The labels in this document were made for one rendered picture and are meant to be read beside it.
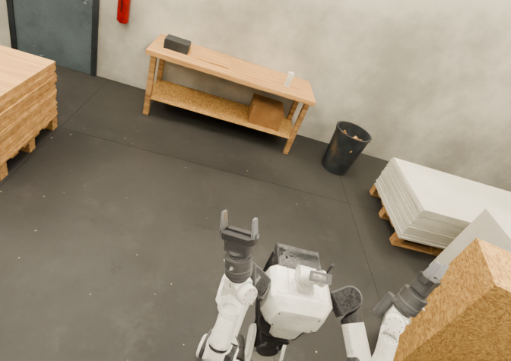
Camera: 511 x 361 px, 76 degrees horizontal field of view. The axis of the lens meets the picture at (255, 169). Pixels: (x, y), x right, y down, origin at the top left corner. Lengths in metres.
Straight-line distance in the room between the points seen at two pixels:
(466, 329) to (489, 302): 0.28
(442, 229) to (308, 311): 3.15
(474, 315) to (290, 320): 1.48
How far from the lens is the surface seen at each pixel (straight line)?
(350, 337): 1.49
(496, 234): 3.92
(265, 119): 4.67
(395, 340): 1.43
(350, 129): 5.09
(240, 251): 1.03
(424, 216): 4.10
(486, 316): 2.62
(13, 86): 3.47
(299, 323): 1.43
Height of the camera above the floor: 2.40
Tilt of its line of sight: 34 degrees down
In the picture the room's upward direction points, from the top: 22 degrees clockwise
